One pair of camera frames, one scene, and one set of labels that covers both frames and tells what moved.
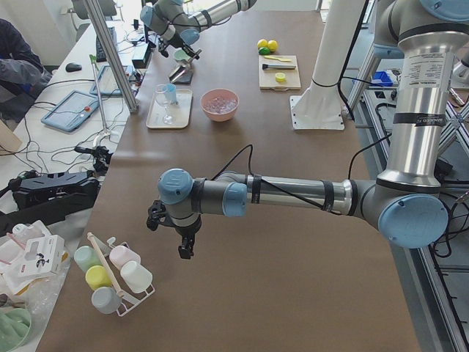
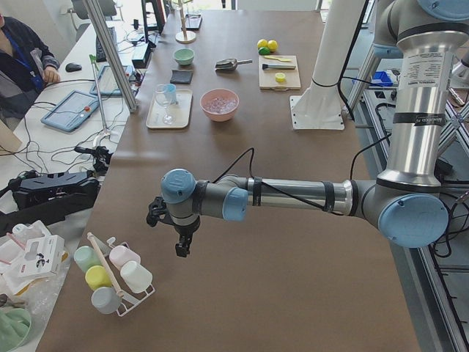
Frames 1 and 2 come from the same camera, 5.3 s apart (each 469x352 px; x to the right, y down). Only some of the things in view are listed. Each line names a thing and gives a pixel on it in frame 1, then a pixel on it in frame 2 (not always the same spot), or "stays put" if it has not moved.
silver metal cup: [182, 75] -> [231, 64]
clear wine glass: [162, 92] stays put
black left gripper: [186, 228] stays put
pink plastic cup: [122, 254] stays put
